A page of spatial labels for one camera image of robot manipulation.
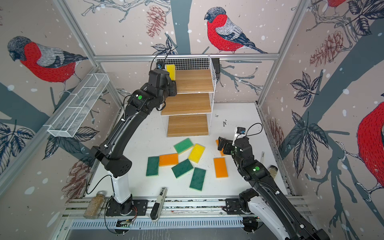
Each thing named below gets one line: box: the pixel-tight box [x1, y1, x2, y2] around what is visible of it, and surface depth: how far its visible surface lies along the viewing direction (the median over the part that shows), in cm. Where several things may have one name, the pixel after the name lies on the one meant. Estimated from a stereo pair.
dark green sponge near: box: [189, 167, 207, 192], surface depth 83 cm
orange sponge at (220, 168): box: [213, 158, 228, 179], surface depth 88 cm
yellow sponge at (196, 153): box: [188, 143, 206, 164], surface depth 95 cm
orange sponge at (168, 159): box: [159, 153, 179, 167], surface depth 92 cm
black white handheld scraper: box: [150, 187, 168, 223], surface depth 72 cm
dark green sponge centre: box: [171, 158, 194, 179], surface depth 87 cm
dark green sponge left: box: [146, 156, 159, 177], surface depth 87 cm
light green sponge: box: [173, 137, 194, 155], surface depth 97 cm
